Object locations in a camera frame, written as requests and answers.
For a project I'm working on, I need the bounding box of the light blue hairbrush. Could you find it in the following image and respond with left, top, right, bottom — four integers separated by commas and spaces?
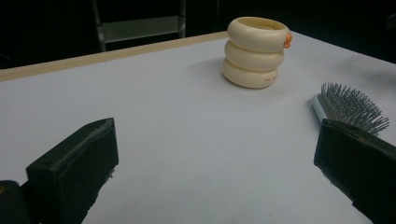
311, 81, 390, 138

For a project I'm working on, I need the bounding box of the cream ringed holder cup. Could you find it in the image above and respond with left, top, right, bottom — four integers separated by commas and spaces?
221, 16, 293, 90

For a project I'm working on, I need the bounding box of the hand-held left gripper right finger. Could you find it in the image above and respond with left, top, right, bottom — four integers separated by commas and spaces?
313, 119, 396, 224

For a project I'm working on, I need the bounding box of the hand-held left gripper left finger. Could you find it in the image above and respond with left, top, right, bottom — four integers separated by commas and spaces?
25, 117, 120, 224

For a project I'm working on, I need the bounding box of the metal stand frame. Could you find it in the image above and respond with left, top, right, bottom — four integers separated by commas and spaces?
91, 0, 188, 52

